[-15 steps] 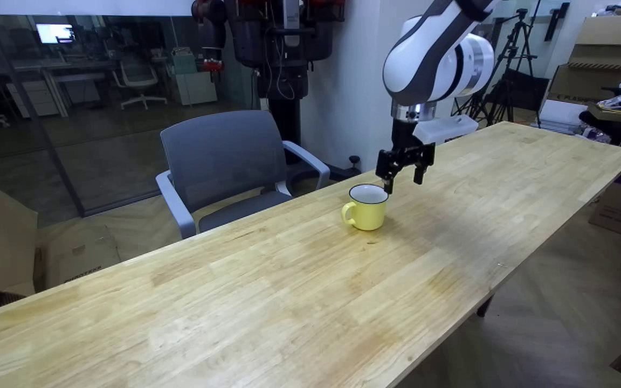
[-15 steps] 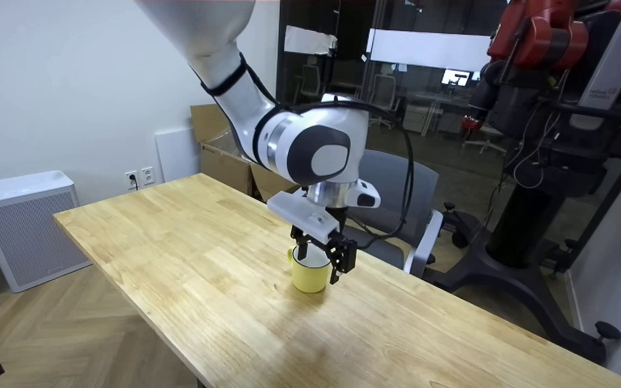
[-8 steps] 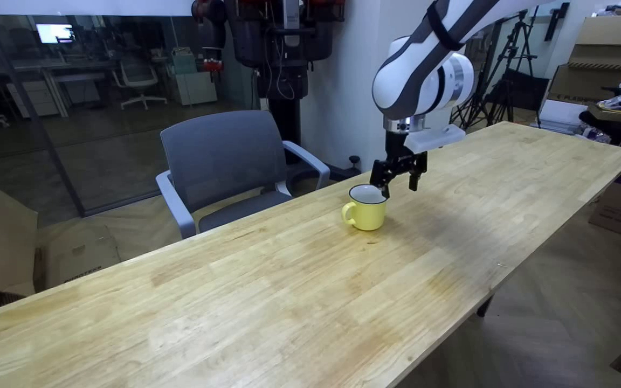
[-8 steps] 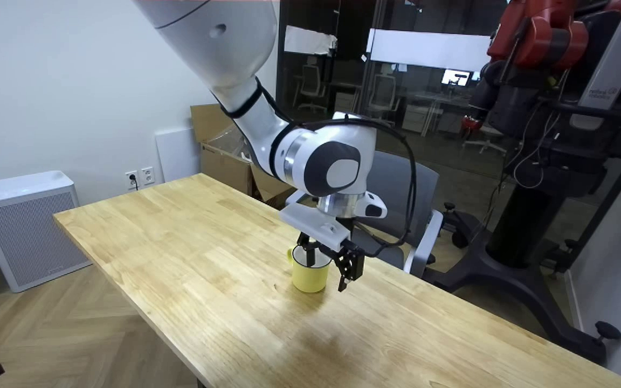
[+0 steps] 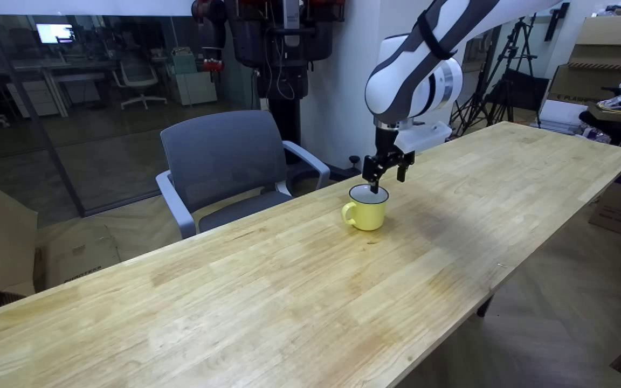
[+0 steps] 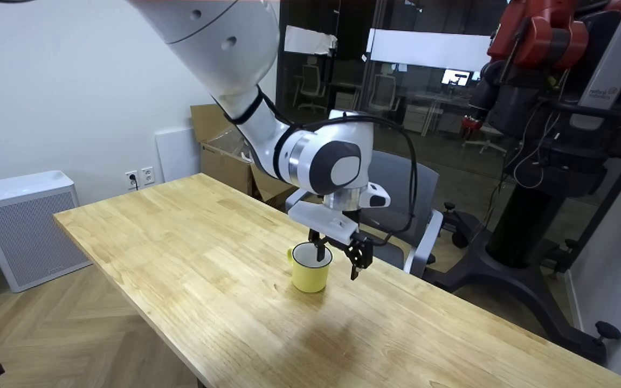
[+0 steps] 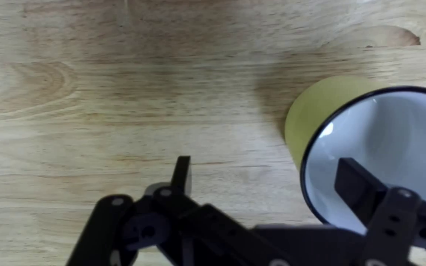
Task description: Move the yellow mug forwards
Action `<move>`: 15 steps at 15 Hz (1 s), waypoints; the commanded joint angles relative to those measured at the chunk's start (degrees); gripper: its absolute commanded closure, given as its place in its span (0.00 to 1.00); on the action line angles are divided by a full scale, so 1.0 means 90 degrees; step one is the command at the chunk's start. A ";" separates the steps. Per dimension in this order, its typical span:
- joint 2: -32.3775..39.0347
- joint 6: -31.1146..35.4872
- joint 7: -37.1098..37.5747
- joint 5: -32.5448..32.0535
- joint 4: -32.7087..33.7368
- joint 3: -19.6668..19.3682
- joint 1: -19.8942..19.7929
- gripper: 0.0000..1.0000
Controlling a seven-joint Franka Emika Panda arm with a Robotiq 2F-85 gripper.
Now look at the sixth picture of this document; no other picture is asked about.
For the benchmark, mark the white wall power outlet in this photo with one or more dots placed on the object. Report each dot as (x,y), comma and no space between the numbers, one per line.
(141,178)

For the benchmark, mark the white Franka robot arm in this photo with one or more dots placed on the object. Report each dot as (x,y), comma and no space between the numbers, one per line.
(217,35)

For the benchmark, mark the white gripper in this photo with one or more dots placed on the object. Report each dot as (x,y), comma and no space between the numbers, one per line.
(325,220)

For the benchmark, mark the yellow enamel mug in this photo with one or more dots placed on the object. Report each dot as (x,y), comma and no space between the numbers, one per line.
(309,275)

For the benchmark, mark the open brown cardboard box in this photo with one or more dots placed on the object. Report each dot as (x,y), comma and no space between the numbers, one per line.
(225,163)

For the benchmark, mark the white air purifier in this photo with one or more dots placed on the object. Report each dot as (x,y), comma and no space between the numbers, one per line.
(26,229)

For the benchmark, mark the red black pedestal robot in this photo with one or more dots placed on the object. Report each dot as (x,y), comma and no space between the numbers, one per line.
(541,35)

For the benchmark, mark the grey office chair white frame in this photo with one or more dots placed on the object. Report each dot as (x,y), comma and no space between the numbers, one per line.
(391,174)

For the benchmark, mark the lit computer monitor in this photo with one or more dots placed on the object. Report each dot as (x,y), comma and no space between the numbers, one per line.
(458,79)

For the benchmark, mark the white wall panel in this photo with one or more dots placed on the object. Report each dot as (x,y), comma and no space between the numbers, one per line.
(175,153)

